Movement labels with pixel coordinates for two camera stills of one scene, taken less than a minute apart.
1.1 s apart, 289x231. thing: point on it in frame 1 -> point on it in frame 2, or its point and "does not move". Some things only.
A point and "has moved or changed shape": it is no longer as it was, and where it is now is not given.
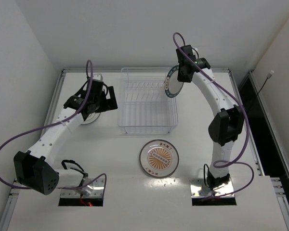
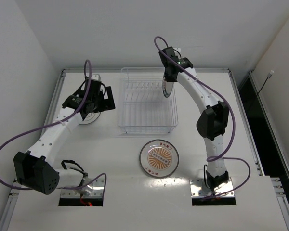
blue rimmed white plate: [173, 87] has moved or changed shape
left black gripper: [107, 100] does not move
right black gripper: [183, 72] -> [170, 72]
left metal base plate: [95, 189] does not move
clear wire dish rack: [144, 106] does not move
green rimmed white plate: [91, 117] does not move
